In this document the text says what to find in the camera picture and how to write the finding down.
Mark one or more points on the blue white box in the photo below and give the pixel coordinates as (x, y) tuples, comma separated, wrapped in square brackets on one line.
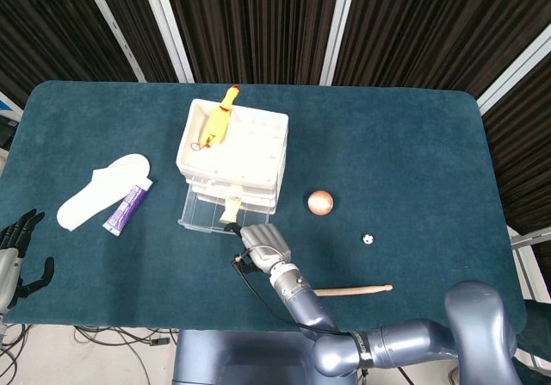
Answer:
[(6, 107)]

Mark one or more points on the clear drawer with dividers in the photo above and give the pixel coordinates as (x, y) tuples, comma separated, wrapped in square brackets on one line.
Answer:
[(202, 212)]

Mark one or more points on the wooden drumstick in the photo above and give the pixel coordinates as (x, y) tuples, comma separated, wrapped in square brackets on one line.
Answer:
[(357, 289)]

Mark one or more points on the dark teal fabric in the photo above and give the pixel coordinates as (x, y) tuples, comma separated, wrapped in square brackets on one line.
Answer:
[(538, 320)]

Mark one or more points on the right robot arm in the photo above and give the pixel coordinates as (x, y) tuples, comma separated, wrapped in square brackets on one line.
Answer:
[(387, 346)]

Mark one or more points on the small soccer ball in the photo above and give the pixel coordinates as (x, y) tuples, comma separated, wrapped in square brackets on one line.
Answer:
[(367, 239)]

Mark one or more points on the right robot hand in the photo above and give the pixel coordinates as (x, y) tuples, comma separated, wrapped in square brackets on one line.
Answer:
[(267, 247)]

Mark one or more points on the white metal post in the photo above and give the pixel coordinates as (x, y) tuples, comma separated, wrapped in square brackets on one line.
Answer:
[(340, 23), (516, 72), (165, 23)]

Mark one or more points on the white plastic drawer cabinet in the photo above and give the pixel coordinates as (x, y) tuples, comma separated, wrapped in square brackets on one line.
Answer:
[(254, 144)]

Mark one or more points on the blue grey robot torso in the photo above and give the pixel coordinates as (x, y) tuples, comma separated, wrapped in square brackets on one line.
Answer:
[(241, 359)]

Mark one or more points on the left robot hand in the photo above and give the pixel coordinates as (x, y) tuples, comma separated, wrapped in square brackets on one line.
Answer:
[(8, 271)]

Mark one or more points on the thin grey metal post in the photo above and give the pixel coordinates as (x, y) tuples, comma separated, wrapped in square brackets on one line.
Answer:
[(114, 27)]

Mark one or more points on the yellow rubber chicken toy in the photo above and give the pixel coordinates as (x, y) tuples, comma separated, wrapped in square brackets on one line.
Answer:
[(219, 118)]

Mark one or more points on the wooden ball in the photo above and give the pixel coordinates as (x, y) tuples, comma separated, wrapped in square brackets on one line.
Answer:
[(320, 203)]

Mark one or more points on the purple toothpaste tube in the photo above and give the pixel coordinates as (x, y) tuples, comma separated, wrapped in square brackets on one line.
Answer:
[(125, 208)]

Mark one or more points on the black floor plug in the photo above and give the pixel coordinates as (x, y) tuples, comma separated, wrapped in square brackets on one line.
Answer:
[(158, 341)]

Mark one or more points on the teal table cloth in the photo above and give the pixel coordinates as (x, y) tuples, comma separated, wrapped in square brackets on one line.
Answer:
[(387, 144)]

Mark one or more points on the white metal frame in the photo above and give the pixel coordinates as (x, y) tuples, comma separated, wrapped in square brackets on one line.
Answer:
[(527, 238)]

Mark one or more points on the white slipper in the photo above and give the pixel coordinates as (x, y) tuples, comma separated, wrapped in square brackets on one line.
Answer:
[(99, 191)]

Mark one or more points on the small pale yellow toy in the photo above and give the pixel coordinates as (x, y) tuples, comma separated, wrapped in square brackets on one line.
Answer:
[(231, 210)]

